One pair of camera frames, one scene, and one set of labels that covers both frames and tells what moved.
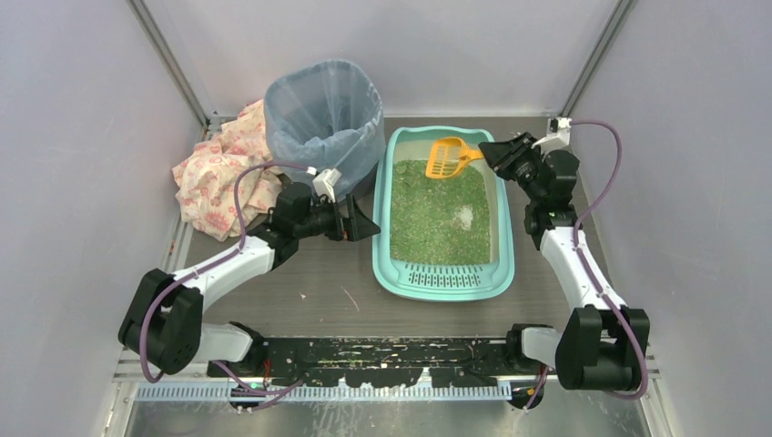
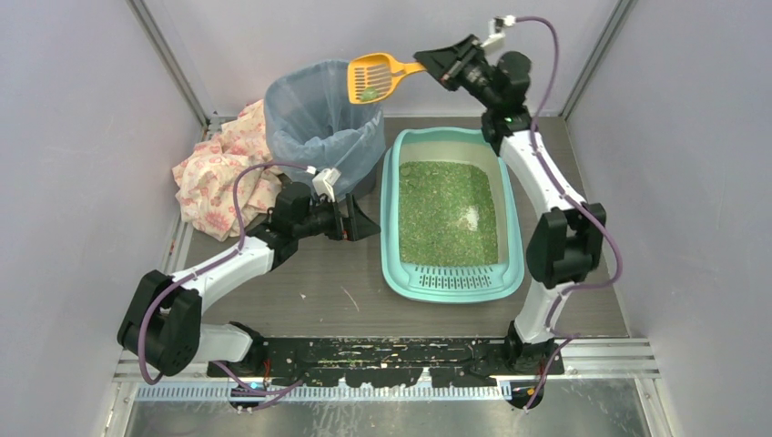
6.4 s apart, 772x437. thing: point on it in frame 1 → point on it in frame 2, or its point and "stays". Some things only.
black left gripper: (347, 220) stays
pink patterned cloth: (206, 176) stays
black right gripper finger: (504, 156) → (449, 63)
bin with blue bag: (326, 115) stays
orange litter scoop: (448, 157) → (372, 77)
